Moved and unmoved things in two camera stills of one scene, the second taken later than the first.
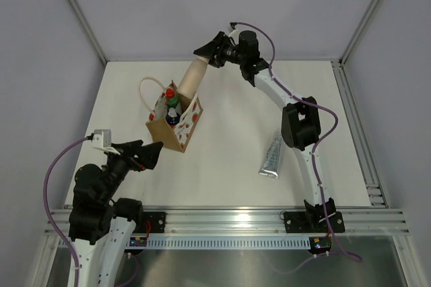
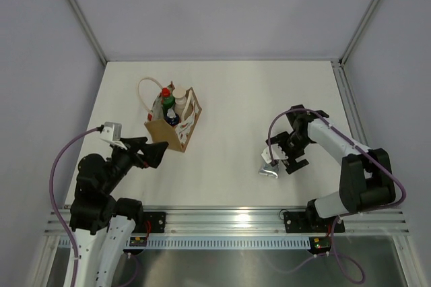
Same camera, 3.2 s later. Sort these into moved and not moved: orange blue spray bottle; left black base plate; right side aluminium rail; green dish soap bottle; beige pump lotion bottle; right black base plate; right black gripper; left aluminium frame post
Moved: right black gripper; beige pump lotion bottle; green dish soap bottle
Not moved: orange blue spray bottle; right side aluminium rail; left aluminium frame post; left black base plate; right black base plate
